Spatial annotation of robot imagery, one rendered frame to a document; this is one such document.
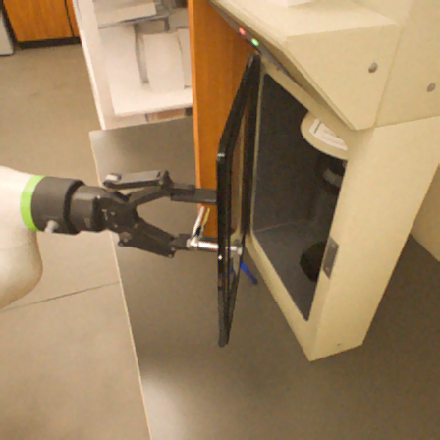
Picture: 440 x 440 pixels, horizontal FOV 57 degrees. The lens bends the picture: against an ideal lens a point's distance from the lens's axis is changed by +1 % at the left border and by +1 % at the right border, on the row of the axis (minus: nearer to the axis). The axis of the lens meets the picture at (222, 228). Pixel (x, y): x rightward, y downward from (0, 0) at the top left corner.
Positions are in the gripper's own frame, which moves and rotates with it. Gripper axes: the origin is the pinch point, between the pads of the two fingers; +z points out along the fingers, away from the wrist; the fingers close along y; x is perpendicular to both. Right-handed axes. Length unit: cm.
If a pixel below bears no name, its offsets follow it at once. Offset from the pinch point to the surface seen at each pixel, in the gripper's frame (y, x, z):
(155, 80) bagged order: -23, 107, -41
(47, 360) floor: -120, 32, -79
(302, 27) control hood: 31.1, -8.8, 11.3
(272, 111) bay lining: 9.6, 19.7, 8.7
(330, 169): 5.7, 9.1, 19.0
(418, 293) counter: -26, 13, 43
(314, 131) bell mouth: 13.5, 6.5, 15.3
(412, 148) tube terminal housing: 17.6, -3.6, 25.3
